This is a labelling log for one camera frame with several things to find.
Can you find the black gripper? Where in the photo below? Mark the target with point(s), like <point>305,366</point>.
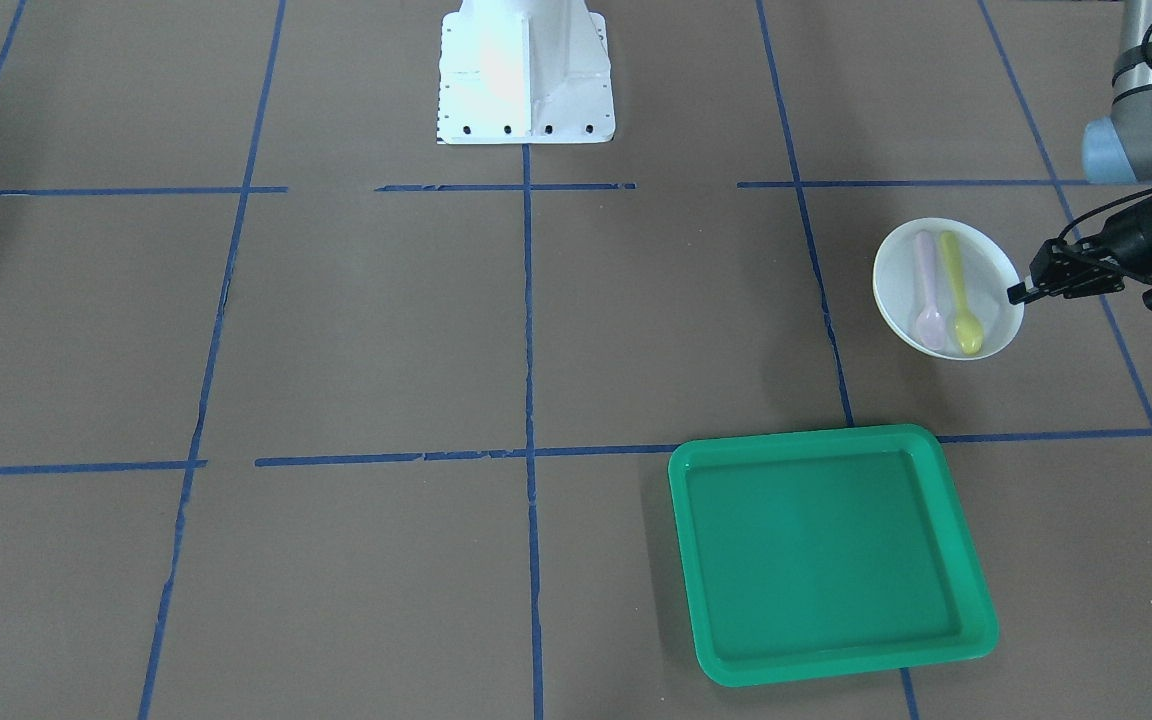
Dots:
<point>1129,241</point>

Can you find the white round plate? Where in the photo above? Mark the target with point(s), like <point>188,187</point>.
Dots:
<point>988,271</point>

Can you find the yellow plastic spoon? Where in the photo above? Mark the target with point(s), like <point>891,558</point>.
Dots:
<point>968,331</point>

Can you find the pink plastic spoon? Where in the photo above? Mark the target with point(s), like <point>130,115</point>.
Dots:
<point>929,324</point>

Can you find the green plastic tray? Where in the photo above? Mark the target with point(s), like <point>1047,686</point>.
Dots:
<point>823,553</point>

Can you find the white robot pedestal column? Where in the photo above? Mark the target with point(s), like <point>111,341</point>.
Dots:
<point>524,72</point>

